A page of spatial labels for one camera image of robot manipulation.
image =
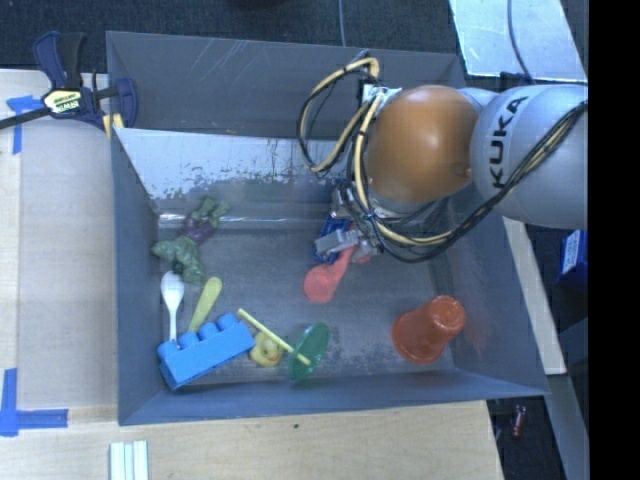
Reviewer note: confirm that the red plastic spoon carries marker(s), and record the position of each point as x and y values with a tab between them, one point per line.
322	283

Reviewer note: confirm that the grey metal bin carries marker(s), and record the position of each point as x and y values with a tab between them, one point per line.
280	293

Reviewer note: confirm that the orange plastic cup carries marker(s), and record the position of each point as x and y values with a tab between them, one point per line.
427	330

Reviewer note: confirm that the green disc with yellow stick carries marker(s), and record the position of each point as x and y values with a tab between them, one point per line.
310	348

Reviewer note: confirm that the yellow rubber duck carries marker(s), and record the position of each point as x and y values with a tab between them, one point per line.
265	352

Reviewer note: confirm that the yellow-green plastic spoon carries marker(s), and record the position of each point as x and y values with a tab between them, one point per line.
207	298

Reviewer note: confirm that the green toy figure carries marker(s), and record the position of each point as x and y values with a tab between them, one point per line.
185	253

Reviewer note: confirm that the blue toy brick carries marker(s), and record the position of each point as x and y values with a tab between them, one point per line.
205	355

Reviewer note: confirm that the white plastic spoon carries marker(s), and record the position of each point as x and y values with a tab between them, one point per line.
172	288

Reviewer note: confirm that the pale wood board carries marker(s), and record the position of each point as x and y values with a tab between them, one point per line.
65	268

